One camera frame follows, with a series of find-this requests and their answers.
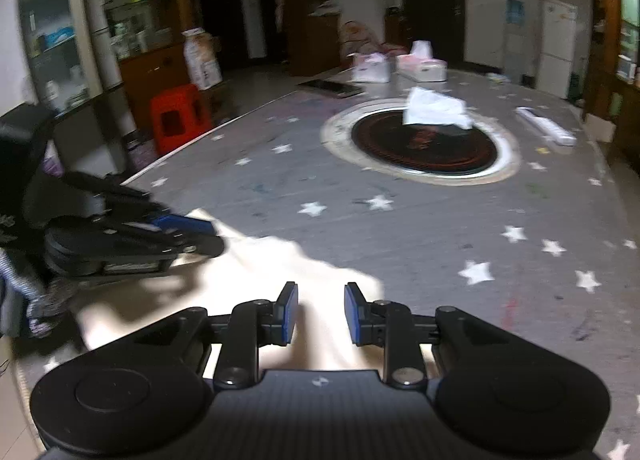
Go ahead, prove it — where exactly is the cream white garment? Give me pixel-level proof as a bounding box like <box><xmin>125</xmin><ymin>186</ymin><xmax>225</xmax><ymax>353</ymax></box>
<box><xmin>74</xmin><ymin>207</ymin><xmax>442</xmax><ymax>376</ymax></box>

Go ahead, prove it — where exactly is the gloved left hand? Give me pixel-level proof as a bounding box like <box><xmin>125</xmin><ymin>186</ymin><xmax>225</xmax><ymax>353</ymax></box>
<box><xmin>0</xmin><ymin>211</ymin><xmax>79</xmax><ymax>339</ymax></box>

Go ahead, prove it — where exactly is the red plastic stool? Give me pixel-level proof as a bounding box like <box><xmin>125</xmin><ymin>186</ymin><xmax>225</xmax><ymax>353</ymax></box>
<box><xmin>150</xmin><ymin>84</ymin><xmax>213</xmax><ymax>156</ymax></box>

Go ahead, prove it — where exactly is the dark wooden display cabinet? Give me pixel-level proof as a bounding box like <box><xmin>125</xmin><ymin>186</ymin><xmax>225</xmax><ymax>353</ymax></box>
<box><xmin>17</xmin><ymin>0</ymin><xmax>189</xmax><ymax>137</ymax></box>

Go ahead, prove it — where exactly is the white printed paper bag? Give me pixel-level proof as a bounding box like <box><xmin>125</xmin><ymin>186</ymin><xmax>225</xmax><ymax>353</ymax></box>
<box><xmin>182</xmin><ymin>28</ymin><xmax>222</xmax><ymax>90</ymax></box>

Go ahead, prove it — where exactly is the round black induction cooktop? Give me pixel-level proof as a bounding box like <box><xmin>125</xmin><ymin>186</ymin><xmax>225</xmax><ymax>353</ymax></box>
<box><xmin>320</xmin><ymin>98</ymin><xmax>522</xmax><ymax>187</ymax></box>

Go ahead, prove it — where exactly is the white crumpled tissue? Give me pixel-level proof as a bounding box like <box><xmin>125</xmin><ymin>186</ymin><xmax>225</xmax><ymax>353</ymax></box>
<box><xmin>402</xmin><ymin>87</ymin><xmax>473</xmax><ymax>130</ymax></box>

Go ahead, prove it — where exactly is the white remote control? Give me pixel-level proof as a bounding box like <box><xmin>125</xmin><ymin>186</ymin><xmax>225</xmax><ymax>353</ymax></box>
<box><xmin>515</xmin><ymin>107</ymin><xmax>577</xmax><ymax>147</ymax></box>

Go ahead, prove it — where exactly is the white pink wipes pack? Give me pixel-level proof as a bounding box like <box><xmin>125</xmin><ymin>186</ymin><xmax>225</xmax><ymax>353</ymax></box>
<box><xmin>352</xmin><ymin>53</ymin><xmax>392</xmax><ymax>84</ymax></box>

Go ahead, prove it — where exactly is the pink white tissue box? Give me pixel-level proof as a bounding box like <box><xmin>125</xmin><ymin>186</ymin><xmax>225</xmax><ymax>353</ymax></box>
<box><xmin>396</xmin><ymin>41</ymin><xmax>447</xmax><ymax>83</ymax></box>

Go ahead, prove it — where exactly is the polka dot play tent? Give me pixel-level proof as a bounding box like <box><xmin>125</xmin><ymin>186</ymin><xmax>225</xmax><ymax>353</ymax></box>
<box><xmin>338</xmin><ymin>21</ymin><xmax>408</xmax><ymax>59</ymax></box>

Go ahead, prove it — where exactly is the water dispenser with bottle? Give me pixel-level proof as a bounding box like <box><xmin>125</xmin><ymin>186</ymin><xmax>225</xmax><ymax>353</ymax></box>
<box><xmin>502</xmin><ymin>0</ymin><xmax>526</xmax><ymax>84</ymax></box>

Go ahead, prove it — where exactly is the wooden glass cupboard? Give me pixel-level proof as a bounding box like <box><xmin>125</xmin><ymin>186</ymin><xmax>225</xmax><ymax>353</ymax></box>
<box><xmin>582</xmin><ymin>0</ymin><xmax>639</xmax><ymax>154</ymax></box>

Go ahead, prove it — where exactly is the white refrigerator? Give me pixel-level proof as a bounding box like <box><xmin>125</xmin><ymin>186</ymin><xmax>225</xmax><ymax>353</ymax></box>
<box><xmin>536</xmin><ymin>0</ymin><xmax>578</xmax><ymax>99</ymax></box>

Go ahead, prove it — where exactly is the dark entrance door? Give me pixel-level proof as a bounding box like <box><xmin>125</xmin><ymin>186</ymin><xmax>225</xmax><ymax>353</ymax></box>
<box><xmin>398</xmin><ymin>0</ymin><xmax>468</xmax><ymax>66</ymax></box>

